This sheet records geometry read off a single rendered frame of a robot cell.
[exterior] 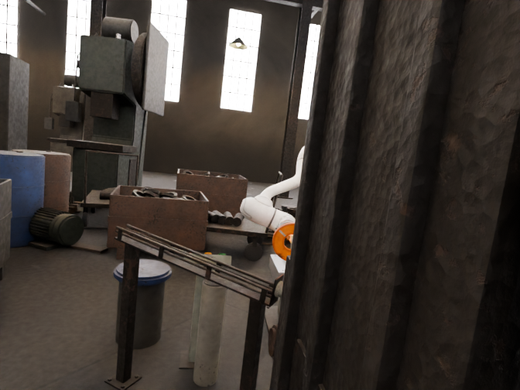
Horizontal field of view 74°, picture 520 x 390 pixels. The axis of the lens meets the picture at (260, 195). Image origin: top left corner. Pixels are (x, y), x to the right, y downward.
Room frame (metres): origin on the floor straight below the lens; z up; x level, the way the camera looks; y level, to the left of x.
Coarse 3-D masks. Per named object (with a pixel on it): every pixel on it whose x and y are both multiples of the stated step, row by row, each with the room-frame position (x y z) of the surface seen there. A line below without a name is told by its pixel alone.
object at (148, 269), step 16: (144, 272) 1.84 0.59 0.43; (160, 272) 1.86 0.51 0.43; (144, 288) 1.79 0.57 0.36; (160, 288) 1.87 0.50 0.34; (144, 304) 1.80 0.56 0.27; (160, 304) 1.88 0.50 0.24; (144, 320) 1.80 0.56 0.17; (160, 320) 1.90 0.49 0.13; (144, 336) 1.80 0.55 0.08; (160, 336) 1.92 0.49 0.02
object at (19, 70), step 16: (0, 64) 4.30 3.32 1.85; (16, 64) 4.51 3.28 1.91; (0, 80) 4.30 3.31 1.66; (16, 80) 4.53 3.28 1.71; (0, 96) 4.30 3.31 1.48; (16, 96) 4.54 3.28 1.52; (0, 112) 4.30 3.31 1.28; (16, 112) 4.55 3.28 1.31; (0, 128) 4.30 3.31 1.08; (16, 128) 4.56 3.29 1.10; (0, 144) 4.30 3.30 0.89; (16, 144) 4.57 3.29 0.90
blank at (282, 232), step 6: (282, 228) 1.33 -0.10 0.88; (288, 228) 1.33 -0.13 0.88; (276, 234) 1.33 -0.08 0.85; (282, 234) 1.33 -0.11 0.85; (288, 234) 1.33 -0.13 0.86; (276, 240) 1.33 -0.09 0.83; (282, 240) 1.33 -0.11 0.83; (276, 246) 1.32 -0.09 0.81; (282, 246) 1.33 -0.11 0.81; (276, 252) 1.32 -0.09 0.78; (282, 252) 1.32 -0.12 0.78; (288, 252) 1.32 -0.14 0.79; (282, 258) 1.32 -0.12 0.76
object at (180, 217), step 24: (120, 192) 3.79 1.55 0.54; (144, 192) 3.44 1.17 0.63; (168, 192) 3.78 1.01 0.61; (192, 192) 4.03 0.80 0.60; (120, 216) 3.15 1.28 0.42; (144, 216) 3.21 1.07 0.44; (168, 216) 3.28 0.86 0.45; (192, 216) 3.34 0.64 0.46; (144, 240) 3.22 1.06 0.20; (168, 240) 3.28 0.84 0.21; (192, 240) 3.35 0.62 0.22
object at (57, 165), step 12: (48, 156) 3.69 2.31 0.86; (60, 156) 3.80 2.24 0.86; (48, 168) 3.69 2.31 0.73; (60, 168) 3.80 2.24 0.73; (48, 180) 3.69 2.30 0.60; (60, 180) 3.81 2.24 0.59; (48, 192) 3.70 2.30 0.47; (60, 192) 3.82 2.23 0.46; (48, 204) 3.70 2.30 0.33; (60, 204) 3.82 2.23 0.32
